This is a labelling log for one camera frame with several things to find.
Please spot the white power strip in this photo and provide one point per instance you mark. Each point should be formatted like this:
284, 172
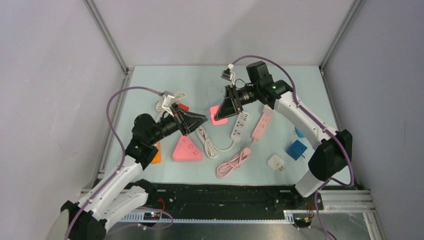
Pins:
239, 126

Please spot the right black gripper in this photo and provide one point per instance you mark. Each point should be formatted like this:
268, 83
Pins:
230, 105

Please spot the red cube socket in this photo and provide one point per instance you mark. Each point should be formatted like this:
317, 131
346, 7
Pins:
182, 106

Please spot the orange power strip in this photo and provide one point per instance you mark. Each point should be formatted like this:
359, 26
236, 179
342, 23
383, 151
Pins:
158, 157

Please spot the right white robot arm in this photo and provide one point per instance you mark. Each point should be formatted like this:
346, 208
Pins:
332, 147

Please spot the pink plug adapter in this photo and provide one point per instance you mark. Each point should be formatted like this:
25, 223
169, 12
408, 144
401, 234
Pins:
212, 112

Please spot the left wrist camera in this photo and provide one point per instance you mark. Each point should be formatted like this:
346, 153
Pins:
166, 100

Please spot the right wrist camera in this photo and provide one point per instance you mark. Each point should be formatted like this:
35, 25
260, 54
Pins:
228, 74

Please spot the light blue table mat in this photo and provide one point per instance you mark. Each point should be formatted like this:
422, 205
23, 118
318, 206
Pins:
241, 163

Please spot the pink triangular power strip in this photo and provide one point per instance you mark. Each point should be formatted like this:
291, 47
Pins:
186, 151

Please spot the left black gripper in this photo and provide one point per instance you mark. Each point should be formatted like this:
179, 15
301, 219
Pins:
185, 121

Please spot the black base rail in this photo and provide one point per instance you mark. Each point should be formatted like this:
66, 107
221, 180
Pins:
229, 202

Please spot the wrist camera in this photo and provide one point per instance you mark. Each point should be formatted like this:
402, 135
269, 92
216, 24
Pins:
166, 100
228, 74

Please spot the light blue plug adapter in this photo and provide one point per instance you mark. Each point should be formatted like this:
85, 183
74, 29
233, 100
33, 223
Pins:
298, 133

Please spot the dark blue cube socket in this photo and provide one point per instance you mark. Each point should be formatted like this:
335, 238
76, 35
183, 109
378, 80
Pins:
296, 150

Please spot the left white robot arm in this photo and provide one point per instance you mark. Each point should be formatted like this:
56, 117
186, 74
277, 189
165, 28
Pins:
93, 215

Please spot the white plug adapter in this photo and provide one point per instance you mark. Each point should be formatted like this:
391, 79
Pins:
276, 163

